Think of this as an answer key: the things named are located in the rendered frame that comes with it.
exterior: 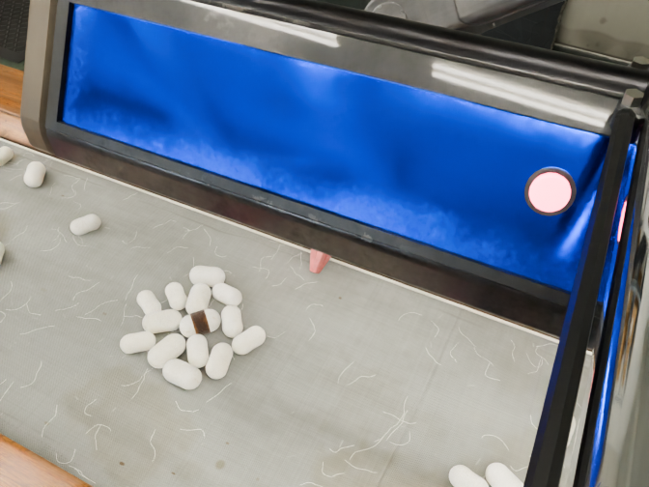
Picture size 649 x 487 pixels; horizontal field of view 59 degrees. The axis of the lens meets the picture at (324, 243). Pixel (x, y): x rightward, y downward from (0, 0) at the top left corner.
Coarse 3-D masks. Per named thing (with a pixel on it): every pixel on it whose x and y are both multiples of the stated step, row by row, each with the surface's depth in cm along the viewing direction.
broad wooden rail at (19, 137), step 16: (0, 64) 85; (0, 80) 81; (16, 80) 81; (0, 96) 79; (16, 96) 79; (0, 112) 76; (16, 112) 76; (0, 128) 76; (16, 128) 75; (64, 160) 73; (240, 224) 65; (416, 288) 58; (464, 304) 57
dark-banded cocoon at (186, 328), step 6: (210, 312) 53; (216, 312) 54; (186, 318) 53; (210, 318) 53; (216, 318) 54; (180, 324) 53; (186, 324) 53; (192, 324) 53; (210, 324) 53; (216, 324) 54; (186, 330) 53; (192, 330) 53; (186, 336) 53
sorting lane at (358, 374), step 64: (0, 192) 68; (64, 192) 68; (128, 192) 68; (64, 256) 61; (128, 256) 61; (192, 256) 61; (256, 256) 61; (0, 320) 56; (64, 320) 56; (128, 320) 56; (256, 320) 56; (320, 320) 56; (384, 320) 56; (448, 320) 56; (0, 384) 51; (64, 384) 51; (128, 384) 51; (256, 384) 51; (320, 384) 51; (384, 384) 51; (448, 384) 51; (512, 384) 51; (64, 448) 47; (128, 448) 47; (192, 448) 47; (256, 448) 47; (320, 448) 47; (384, 448) 47; (448, 448) 47; (512, 448) 47
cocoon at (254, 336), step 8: (256, 328) 53; (240, 336) 52; (248, 336) 52; (256, 336) 52; (264, 336) 53; (232, 344) 52; (240, 344) 52; (248, 344) 52; (256, 344) 52; (240, 352) 52; (248, 352) 52
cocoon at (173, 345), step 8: (168, 336) 52; (176, 336) 52; (160, 344) 51; (168, 344) 51; (176, 344) 51; (184, 344) 52; (152, 352) 51; (160, 352) 51; (168, 352) 51; (176, 352) 51; (152, 360) 50; (160, 360) 50
